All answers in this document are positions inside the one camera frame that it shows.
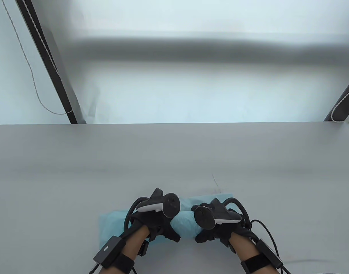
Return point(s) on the person's left hand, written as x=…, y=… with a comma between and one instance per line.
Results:
x=155, y=225

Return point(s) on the person's right hand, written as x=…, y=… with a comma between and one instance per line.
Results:
x=220, y=231

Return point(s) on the black and white controller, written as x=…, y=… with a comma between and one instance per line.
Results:
x=170, y=205
x=204, y=218

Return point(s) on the light blue gift wrapping paper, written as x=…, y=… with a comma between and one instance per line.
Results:
x=111, y=228

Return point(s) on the person's left forearm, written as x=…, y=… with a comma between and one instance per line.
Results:
x=137, y=242

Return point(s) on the person's right forearm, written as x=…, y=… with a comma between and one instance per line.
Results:
x=244, y=245

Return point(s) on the black metal pole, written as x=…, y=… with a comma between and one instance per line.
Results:
x=59, y=94
x=345, y=108

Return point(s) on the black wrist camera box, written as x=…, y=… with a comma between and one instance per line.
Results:
x=270, y=252
x=108, y=251

